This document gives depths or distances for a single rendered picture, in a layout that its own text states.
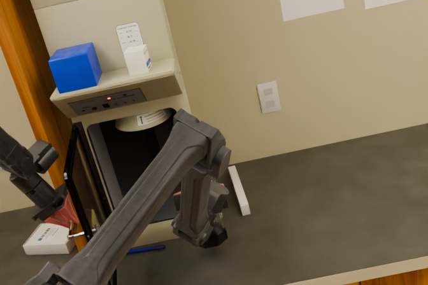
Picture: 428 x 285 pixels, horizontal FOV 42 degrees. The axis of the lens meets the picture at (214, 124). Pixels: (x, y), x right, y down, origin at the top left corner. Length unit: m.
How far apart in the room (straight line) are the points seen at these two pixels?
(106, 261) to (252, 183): 1.18
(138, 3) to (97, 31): 0.13
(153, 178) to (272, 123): 1.25
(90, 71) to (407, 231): 0.95
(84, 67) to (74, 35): 0.13
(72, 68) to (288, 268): 0.77
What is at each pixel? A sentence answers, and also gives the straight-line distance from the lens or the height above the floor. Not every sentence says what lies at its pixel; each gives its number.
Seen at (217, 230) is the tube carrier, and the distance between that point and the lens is 1.59.
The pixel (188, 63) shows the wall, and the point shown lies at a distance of 1.98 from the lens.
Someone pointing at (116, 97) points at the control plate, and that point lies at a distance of 1.49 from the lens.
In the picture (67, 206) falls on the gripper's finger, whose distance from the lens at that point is 1.50.
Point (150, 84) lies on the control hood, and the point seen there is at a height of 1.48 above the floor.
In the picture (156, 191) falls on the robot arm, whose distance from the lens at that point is 0.87.
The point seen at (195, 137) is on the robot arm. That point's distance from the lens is 0.91.
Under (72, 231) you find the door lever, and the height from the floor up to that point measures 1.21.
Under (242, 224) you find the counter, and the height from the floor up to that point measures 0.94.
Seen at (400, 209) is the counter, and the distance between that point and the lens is 1.75.
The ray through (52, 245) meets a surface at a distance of 1.90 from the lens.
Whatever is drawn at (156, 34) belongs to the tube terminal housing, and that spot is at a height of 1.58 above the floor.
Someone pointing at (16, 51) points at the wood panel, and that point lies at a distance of 1.49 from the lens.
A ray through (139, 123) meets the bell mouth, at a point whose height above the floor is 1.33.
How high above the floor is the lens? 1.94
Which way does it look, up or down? 24 degrees down
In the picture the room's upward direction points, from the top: 13 degrees counter-clockwise
